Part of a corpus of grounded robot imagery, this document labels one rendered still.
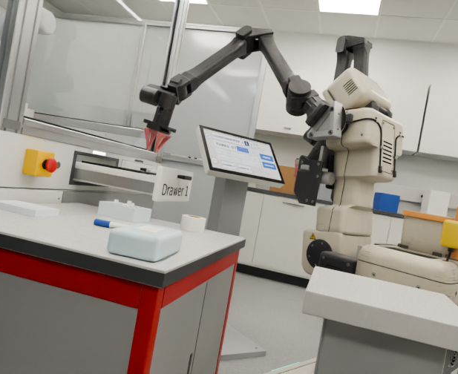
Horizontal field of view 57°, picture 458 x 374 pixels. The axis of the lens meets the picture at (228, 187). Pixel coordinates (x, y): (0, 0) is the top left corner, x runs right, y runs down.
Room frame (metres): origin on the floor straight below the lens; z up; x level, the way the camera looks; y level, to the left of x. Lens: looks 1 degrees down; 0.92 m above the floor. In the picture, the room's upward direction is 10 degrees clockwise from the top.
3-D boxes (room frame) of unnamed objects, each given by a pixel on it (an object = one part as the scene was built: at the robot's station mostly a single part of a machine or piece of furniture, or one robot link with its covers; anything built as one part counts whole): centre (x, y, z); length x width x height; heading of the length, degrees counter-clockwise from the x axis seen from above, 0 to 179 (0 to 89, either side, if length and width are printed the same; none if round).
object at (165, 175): (1.44, 0.18, 0.87); 0.29 x 0.02 x 0.11; 166
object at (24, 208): (1.02, 0.48, 0.77); 0.13 x 0.09 x 0.02; 76
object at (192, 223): (1.22, 0.08, 0.78); 0.07 x 0.07 x 0.04
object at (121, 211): (1.23, 0.28, 0.78); 0.12 x 0.08 x 0.04; 67
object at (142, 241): (0.79, 0.13, 0.78); 0.15 x 0.10 x 0.04; 171
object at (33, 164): (1.19, 0.54, 0.88); 0.07 x 0.05 x 0.07; 166
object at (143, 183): (1.50, 0.38, 0.86); 0.40 x 0.26 x 0.06; 76
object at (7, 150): (1.68, 0.93, 0.87); 1.02 x 0.95 x 0.14; 166
